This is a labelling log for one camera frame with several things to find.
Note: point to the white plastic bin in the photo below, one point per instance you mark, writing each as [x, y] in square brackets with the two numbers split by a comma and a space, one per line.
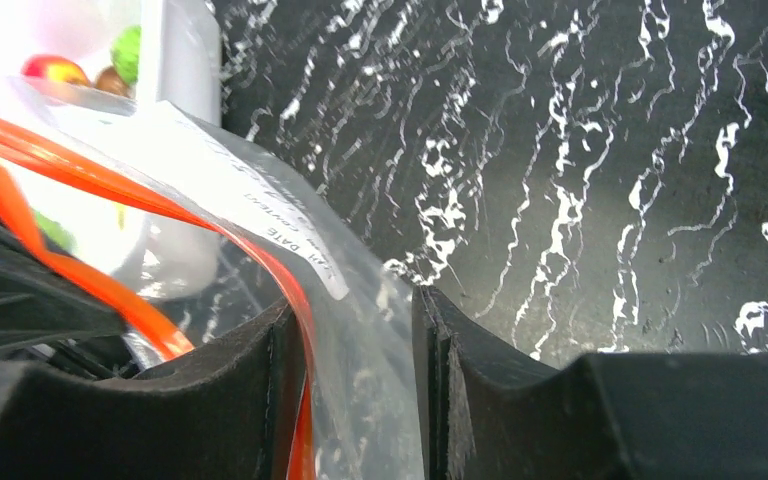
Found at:
[178, 55]

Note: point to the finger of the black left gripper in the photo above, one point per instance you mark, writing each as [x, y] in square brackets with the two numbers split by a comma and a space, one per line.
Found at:
[38, 306]

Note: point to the green toy custard apple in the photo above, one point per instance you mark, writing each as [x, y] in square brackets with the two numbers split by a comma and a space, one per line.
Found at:
[125, 54]

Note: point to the green toy bean pod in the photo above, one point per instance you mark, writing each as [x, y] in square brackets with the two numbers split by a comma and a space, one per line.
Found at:
[55, 232]

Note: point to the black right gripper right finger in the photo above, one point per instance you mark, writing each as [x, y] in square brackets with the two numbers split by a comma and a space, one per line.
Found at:
[489, 411]

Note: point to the brown toy kiwi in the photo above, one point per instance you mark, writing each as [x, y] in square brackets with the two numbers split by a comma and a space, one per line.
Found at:
[109, 81]

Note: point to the red yellow toy pomegranate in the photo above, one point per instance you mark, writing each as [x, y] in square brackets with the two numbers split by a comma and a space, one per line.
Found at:
[55, 68]

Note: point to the clear zip bag orange zipper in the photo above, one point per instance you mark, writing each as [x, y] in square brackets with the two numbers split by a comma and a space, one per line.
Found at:
[279, 241]

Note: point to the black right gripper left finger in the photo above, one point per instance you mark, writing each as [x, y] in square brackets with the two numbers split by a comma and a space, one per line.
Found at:
[226, 410]

